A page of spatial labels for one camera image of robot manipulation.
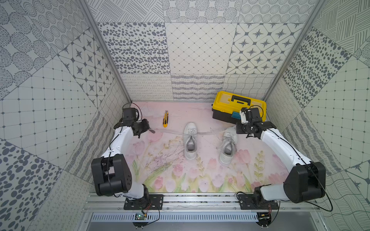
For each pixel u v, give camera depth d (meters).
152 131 1.01
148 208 0.72
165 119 1.07
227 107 0.97
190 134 0.92
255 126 0.61
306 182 0.41
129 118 0.67
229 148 0.86
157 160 0.89
